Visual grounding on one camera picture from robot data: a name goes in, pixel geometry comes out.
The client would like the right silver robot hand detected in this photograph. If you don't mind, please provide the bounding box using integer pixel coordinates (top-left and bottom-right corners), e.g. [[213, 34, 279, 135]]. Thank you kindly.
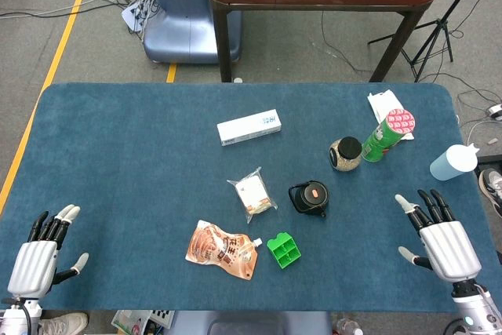
[[394, 188, 482, 284]]

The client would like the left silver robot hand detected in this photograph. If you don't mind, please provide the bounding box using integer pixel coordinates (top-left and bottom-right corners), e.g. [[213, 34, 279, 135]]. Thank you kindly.
[[6, 204, 90, 300]]

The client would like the black round container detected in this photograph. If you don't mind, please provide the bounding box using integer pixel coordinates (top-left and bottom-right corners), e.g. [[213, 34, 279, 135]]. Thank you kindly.
[[288, 180, 330, 219]]

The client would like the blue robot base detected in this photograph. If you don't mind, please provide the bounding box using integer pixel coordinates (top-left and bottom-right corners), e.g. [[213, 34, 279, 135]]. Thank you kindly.
[[143, 0, 242, 65]]

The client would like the black and white sneaker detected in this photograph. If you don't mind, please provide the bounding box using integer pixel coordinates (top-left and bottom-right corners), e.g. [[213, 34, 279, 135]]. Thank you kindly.
[[478, 168, 502, 218]]

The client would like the translucent squeeze bottle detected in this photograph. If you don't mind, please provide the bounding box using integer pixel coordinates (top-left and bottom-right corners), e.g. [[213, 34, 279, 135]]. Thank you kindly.
[[429, 143, 481, 182]]

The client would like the colourful booklet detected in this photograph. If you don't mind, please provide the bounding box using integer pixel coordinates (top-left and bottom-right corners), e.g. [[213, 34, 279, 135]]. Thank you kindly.
[[111, 310, 152, 335]]

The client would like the clear water bottle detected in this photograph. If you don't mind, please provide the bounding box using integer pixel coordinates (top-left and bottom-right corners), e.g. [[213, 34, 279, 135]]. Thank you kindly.
[[333, 317, 364, 335]]

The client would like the green chips can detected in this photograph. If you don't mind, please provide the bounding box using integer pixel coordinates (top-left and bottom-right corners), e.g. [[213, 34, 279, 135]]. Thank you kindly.
[[360, 108, 417, 163]]

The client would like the checkerboard calibration sheet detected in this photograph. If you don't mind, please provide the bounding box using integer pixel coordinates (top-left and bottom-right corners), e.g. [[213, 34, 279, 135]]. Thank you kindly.
[[151, 309, 176, 328]]

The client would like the blue table cloth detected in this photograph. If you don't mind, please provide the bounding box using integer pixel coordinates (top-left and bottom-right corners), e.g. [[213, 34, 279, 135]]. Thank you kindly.
[[0, 82, 502, 311]]

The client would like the glass jar black lid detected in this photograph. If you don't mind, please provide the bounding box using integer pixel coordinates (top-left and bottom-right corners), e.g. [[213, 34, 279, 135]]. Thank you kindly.
[[328, 137, 363, 173]]

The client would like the white paper bag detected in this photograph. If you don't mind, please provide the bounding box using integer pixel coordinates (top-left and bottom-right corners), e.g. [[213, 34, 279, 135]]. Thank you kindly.
[[366, 89, 415, 142]]

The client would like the green plastic grid block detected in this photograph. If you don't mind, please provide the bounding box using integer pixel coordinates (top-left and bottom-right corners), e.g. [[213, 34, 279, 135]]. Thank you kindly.
[[266, 232, 302, 270]]

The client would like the orange spouted drink pouch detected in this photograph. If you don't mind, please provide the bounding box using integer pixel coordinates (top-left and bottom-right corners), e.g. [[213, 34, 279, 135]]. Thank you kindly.
[[184, 220, 264, 282]]

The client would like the wrapped sandwich cake package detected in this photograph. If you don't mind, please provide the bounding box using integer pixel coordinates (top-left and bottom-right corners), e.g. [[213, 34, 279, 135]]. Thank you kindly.
[[226, 166, 278, 224]]

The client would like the blue-grey robot torso base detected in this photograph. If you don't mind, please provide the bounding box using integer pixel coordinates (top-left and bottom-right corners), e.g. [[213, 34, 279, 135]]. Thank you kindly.
[[166, 310, 333, 335]]

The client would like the black tripod stand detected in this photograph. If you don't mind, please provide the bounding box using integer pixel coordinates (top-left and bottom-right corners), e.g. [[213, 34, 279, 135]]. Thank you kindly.
[[367, 0, 493, 83]]

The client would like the white toothpaste box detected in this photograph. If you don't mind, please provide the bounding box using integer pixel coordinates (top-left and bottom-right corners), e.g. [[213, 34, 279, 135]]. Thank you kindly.
[[216, 108, 282, 147]]

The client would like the white power strip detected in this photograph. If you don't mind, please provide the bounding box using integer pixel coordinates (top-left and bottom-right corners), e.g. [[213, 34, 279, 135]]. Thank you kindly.
[[121, 0, 158, 32]]

